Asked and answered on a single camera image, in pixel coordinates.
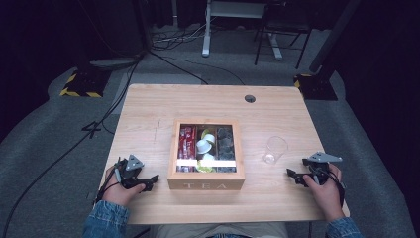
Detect wooden framed glass lid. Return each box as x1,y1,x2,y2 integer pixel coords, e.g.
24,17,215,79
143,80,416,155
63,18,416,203
167,118,246,181

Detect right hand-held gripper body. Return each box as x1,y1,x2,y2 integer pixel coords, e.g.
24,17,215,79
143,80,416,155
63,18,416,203
301,151,344,186

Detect white desk frame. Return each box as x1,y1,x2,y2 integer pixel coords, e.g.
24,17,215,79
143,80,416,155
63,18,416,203
201,0,284,61

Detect person's right hand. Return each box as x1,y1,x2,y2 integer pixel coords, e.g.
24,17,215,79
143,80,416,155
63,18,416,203
302,163,346,222

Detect long black floor cable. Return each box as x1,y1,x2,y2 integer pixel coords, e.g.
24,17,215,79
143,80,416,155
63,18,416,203
0,54,147,234

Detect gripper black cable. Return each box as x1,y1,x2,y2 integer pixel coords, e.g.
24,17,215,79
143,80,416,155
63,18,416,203
94,158,122,204
325,167,347,208

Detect bundle of floor cables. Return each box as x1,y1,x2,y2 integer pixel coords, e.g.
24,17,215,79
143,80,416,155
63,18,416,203
152,23,216,52

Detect wooden compartment box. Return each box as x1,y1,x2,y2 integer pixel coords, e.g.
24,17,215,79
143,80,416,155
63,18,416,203
166,118,247,191

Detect black stand base striped tape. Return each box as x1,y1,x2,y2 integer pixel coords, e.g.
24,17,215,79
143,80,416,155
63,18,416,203
59,67,113,99
292,72,339,101

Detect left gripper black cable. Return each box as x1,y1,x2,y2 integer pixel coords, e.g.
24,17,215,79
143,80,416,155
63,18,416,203
94,158,122,204

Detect dark tea sachet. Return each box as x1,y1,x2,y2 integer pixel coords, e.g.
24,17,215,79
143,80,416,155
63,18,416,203
217,126,235,143
217,142,237,174

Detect black chair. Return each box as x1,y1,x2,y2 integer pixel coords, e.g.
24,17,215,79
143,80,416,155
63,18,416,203
253,0,313,69

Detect clear plastic cup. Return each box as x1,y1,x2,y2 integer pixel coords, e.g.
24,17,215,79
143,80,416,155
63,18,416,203
262,135,289,166

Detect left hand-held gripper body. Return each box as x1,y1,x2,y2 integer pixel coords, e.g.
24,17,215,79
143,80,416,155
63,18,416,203
113,154,153,190

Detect red stick packet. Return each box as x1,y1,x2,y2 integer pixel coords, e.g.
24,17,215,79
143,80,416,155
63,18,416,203
185,126,196,173
178,127,188,173

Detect dark slanted stand beam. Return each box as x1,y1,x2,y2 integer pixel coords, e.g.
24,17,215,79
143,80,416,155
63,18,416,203
308,0,363,74

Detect grey flat stand foot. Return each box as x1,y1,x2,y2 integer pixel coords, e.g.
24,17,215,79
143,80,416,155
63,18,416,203
88,57,142,69

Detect person's left hand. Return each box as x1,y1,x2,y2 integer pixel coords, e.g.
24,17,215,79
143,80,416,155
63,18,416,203
101,165,147,207

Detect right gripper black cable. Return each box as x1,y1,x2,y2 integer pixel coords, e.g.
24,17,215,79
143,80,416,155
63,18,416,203
325,167,347,208

